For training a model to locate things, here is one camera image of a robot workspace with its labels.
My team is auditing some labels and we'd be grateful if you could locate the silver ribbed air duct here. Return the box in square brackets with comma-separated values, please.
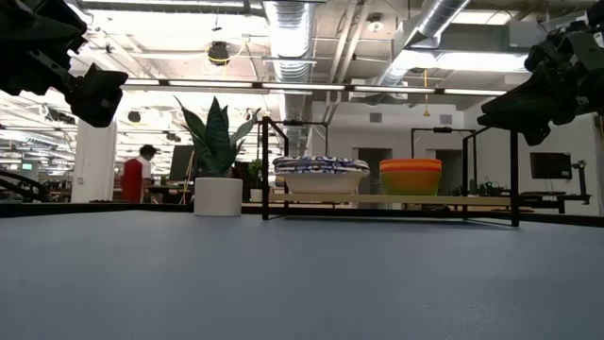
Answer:
[261, 0, 316, 157]
[372, 0, 473, 89]

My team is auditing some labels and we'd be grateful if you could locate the black background monitor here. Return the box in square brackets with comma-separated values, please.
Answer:
[529, 151, 573, 180]

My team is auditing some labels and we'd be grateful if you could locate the black curved cable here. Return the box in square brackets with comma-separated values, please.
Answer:
[0, 169, 51, 203]

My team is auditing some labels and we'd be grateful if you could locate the black background desk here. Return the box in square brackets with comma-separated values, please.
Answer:
[518, 190, 592, 214]

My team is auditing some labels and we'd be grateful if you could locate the wooden shelf with black frame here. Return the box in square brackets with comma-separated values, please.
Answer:
[258, 111, 521, 229]

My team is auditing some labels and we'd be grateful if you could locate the red translucent plastic bowl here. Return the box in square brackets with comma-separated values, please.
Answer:
[378, 158, 444, 167]

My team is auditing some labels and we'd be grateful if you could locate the black ceiling camera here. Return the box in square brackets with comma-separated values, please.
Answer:
[207, 41, 231, 66]

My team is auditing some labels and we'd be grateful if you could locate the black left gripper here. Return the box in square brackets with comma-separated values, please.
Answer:
[0, 0, 129, 128]

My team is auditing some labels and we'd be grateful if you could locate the green translucent plastic bowl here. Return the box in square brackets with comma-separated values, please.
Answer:
[380, 169, 443, 196]

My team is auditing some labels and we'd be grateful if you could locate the black table frame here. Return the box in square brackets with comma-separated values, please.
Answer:
[0, 201, 604, 229]

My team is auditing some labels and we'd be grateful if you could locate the dark background screen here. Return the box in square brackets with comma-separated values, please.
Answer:
[169, 144, 196, 183]

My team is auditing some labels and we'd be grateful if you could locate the white pillar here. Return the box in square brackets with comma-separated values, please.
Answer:
[70, 117, 118, 204]

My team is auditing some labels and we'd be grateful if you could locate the small background potted plant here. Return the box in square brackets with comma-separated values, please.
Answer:
[247, 158, 264, 203]

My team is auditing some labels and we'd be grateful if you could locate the blue grey table mat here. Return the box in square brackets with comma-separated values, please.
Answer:
[0, 210, 604, 340]

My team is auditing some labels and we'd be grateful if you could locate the blue rimmed white paper bowl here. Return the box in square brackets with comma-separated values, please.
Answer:
[276, 155, 368, 162]
[272, 162, 371, 170]
[272, 167, 372, 195]
[273, 159, 370, 166]

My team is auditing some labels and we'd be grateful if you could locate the green plant in white pot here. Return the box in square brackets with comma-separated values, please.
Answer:
[174, 96, 261, 217]

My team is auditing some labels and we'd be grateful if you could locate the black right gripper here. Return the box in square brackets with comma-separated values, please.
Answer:
[476, 7, 604, 147]

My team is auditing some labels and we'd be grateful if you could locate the overhead light bar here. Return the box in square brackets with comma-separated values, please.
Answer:
[117, 77, 509, 98]

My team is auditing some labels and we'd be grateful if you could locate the person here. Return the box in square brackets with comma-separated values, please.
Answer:
[118, 144, 159, 204]

